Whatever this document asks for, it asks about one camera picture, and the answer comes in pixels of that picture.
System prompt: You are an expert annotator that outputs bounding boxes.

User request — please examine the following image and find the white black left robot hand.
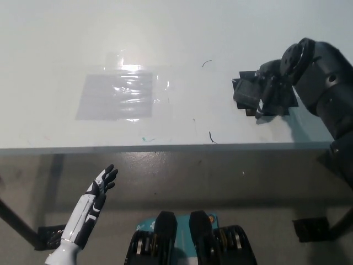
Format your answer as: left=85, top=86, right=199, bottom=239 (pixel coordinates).
left=60, top=164, right=119, bottom=248

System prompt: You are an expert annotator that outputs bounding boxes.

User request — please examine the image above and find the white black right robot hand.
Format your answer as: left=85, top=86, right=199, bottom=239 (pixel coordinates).
left=255, top=59, right=295, bottom=120

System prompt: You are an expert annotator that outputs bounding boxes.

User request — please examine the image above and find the dark grey whiteboard eraser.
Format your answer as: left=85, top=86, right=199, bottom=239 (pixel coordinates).
left=233, top=78, right=285, bottom=117

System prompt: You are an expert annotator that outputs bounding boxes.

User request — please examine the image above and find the black tape marked spot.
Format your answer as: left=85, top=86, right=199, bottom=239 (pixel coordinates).
left=231, top=70, right=299, bottom=119

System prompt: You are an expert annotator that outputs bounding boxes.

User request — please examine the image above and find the black table foot plate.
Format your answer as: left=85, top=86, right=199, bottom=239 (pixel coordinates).
left=34, top=225, right=67, bottom=251
left=292, top=218, right=331, bottom=243

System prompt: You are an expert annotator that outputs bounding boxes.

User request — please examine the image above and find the black diagonal table leg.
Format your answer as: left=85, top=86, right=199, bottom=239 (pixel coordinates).
left=0, top=197, right=42, bottom=251
left=329, top=205, right=353, bottom=241

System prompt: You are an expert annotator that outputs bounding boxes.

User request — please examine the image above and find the clear plastic tape film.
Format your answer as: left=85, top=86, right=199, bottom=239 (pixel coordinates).
left=104, top=51, right=172, bottom=124

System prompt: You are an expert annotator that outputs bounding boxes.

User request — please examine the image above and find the grey rectangular sheet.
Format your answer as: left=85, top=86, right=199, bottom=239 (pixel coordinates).
left=76, top=73, right=153, bottom=121

